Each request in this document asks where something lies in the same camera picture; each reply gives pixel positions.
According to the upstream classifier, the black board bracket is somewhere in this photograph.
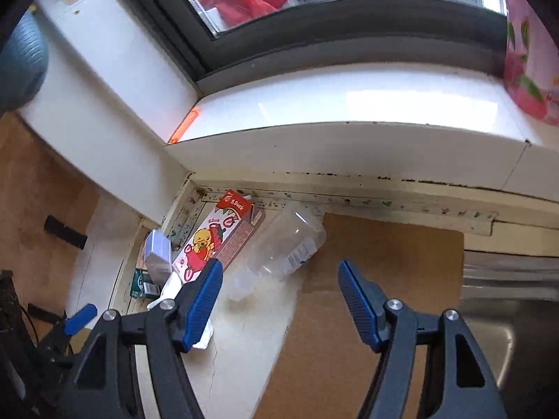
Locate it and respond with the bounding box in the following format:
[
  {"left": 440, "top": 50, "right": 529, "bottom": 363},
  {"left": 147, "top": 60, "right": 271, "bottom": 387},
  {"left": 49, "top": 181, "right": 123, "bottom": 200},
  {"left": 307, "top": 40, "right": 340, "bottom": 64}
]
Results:
[
  {"left": 27, "top": 302, "right": 68, "bottom": 322},
  {"left": 44, "top": 215, "right": 88, "bottom": 250}
]

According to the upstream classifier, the brown cardboard sheet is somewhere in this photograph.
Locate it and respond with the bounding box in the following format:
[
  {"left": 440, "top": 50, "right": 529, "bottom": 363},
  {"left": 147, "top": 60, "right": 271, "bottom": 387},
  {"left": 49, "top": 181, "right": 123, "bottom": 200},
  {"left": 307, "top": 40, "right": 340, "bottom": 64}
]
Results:
[{"left": 255, "top": 213, "right": 464, "bottom": 419}]

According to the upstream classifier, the pink soap bottle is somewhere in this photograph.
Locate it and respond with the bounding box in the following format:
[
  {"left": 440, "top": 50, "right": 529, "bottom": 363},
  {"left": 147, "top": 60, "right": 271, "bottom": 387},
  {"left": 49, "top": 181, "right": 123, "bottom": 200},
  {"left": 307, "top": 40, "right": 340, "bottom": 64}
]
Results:
[{"left": 502, "top": 0, "right": 559, "bottom": 128}]

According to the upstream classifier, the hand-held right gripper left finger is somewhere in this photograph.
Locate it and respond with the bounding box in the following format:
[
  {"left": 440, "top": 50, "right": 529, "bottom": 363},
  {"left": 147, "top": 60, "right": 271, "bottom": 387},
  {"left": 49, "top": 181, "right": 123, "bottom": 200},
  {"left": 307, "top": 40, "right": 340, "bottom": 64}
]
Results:
[{"left": 59, "top": 258, "right": 224, "bottom": 419}]

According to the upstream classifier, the small blue white box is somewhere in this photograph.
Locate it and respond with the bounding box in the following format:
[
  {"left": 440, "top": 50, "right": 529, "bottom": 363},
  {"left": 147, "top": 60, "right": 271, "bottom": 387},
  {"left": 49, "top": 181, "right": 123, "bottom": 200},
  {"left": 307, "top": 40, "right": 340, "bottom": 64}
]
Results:
[{"left": 144, "top": 230, "right": 174, "bottom": 281}]

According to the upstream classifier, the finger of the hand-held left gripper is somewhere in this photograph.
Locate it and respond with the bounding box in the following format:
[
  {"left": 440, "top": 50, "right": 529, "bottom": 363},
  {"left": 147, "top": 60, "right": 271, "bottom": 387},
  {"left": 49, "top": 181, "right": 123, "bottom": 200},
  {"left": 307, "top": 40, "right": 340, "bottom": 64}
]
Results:
[{"left": 39, "top": 303, "right": 97, "bottom": 361}]

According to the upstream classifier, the green small box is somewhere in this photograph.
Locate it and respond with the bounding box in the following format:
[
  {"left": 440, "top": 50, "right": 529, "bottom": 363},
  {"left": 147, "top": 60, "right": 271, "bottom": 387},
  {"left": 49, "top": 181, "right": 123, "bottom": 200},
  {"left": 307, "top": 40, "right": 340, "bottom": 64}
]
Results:
[{"left": 131, "top": 268, "right": 160, "bottom": 300}]

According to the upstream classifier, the orange lighter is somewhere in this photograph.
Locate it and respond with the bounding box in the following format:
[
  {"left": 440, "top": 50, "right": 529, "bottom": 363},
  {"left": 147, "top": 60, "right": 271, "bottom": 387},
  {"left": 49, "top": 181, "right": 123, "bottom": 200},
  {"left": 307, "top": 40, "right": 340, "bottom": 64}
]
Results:
[{"left": 168, "top": 107, "right": 201, "bottom": 145}]

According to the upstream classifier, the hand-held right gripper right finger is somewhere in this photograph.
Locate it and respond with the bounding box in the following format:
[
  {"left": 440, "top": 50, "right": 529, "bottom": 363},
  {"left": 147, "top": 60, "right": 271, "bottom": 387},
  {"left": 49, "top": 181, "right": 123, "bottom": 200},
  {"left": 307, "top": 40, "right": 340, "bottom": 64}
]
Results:
[{"left": 338, "top": 259, "right": 509, "bottom": 419}]

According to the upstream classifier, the patterned edge sealing strip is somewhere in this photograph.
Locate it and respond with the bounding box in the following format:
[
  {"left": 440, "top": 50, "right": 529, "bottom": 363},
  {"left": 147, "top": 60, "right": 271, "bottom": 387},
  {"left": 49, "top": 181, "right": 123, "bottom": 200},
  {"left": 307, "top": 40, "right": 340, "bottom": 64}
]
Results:
[{"left": 168, "top": 175, "right": 499, "bottom": 249}]

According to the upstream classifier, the dark window frame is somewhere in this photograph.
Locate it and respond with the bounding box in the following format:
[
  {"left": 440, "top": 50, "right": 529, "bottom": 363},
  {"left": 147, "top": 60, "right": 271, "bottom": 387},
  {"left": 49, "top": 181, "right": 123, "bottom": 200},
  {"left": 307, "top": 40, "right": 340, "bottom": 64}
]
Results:
[{"left": 94, "top": 0, "right": 513, "bottom": 84}]

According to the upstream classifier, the clear plastic bottle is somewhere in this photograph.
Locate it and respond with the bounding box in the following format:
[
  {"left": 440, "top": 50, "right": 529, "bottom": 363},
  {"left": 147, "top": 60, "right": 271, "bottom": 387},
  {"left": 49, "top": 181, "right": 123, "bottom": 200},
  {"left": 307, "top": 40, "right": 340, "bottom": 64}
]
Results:
[{"left": 227, "top": 209, "right": 327, "bottom": 302}]

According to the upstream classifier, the blue utensil holder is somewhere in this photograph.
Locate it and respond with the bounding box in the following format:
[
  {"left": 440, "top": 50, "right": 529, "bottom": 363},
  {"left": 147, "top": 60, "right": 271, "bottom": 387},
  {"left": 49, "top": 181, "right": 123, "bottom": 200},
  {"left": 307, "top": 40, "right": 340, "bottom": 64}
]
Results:
[{"left": 0, "top": 9, "right": 50, "bottom": 115}]

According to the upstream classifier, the stainless steel sink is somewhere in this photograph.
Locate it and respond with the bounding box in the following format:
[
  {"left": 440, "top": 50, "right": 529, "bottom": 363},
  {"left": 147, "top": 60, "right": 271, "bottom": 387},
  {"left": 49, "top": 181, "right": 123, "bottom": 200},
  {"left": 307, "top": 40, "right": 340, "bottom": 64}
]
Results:
[{"left": 458, "top": 251, "right": 559, "bottom": 419}]

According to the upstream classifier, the pink cartoon milk carton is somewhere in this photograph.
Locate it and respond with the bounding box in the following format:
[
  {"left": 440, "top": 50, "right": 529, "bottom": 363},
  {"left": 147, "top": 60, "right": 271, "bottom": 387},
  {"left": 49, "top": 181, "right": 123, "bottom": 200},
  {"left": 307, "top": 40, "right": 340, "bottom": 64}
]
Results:
[{"left": 172, "top": 189, "right": 266, "bottom": 284}]

